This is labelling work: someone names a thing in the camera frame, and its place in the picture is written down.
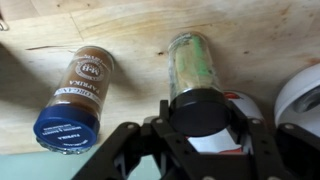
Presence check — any paprika bottle blue lid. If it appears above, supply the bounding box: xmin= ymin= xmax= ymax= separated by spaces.
xmin=32 ymin=45 xmax=115 ymax=156

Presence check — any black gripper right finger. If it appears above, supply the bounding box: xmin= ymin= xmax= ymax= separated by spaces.
xmin=229 ymin=99 xmax=320 ymax=180

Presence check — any herb spice jar black lid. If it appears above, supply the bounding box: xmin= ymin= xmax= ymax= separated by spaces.
xmin=167 ymin=31 xmax=233 ymax=137

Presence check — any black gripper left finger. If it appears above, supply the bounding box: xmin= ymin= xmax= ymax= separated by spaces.
xmin=71 ymin=99 xmax=201 ymax=180

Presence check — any white chili print utensil crock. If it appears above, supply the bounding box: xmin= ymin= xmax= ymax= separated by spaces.
xmin=185 ymin=89 xmax=268 ymax=155

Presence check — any pale slotted spatula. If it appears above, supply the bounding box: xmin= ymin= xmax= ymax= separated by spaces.
xmin=0 ymin=17 xmax=10 ymax=32

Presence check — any small white bowl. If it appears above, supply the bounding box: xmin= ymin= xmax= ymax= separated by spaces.
xmin=273 ymin=62 xmax=320 ymax=138

